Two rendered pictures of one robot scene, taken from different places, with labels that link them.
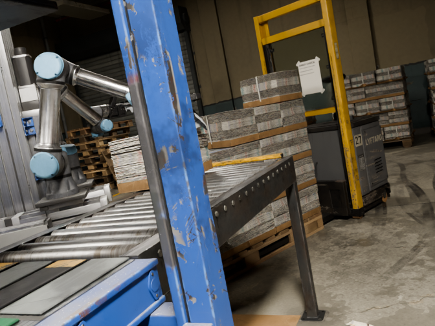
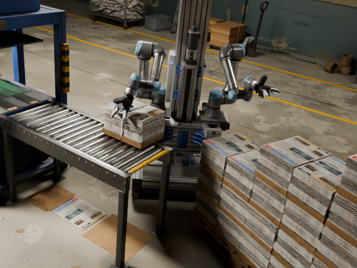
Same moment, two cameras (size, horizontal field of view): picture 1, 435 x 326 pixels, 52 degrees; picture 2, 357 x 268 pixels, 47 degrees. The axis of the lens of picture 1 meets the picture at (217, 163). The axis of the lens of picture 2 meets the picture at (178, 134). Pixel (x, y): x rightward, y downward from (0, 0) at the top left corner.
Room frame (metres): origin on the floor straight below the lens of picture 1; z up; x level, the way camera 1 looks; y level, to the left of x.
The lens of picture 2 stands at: (2.68, -2.56, 2.24)
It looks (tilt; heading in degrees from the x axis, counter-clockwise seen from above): 26 degrees down; 96
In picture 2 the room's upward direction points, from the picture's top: 7 degrees clockwise
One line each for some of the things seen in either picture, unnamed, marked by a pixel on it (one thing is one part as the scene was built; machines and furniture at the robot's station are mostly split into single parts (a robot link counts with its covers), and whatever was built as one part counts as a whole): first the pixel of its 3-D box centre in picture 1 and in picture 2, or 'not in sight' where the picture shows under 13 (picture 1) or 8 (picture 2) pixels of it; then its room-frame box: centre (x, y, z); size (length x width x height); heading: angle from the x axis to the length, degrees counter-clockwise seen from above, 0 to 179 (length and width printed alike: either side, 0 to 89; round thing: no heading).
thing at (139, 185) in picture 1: (155, 180); (122, 128); (1.93, 0.28, 0.83); 0.29 x 0.16 x 0.04; 65
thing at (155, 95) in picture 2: (55, 161); (158, 93); (2.11, 0.75, 0.98); 0.13 x 0.12 x 0.14; 4
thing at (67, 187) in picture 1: (61, 185); (158, 106); (2.12, 0.75, 0.87); 0.15 x 0.15 x 0.10
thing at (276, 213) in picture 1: (224, 207); (262, 217); (3.10, 0.01, 0.42); 1.17 x 0.39 x 0.83; 133
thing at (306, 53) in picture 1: (301, 73); not in sight; (3.90, -0.85, 1.27); 0.57 x 0.01 x 0.65; 43
